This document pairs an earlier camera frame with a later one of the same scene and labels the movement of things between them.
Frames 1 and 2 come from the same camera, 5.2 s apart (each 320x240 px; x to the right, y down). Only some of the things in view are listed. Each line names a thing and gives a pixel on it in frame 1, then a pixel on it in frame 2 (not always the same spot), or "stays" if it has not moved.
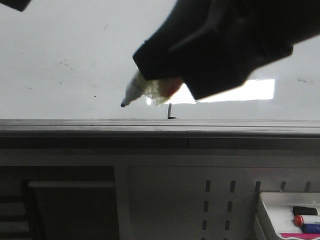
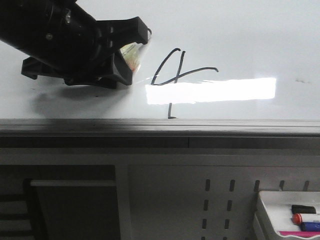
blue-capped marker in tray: x=310 y=228 stays
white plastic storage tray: x=274 y=213 stays
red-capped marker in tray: x=298 y=220 stays
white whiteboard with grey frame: x=66 y=65 stays
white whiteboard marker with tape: x=159 y=90 to x=131 y=53
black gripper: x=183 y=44 to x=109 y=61
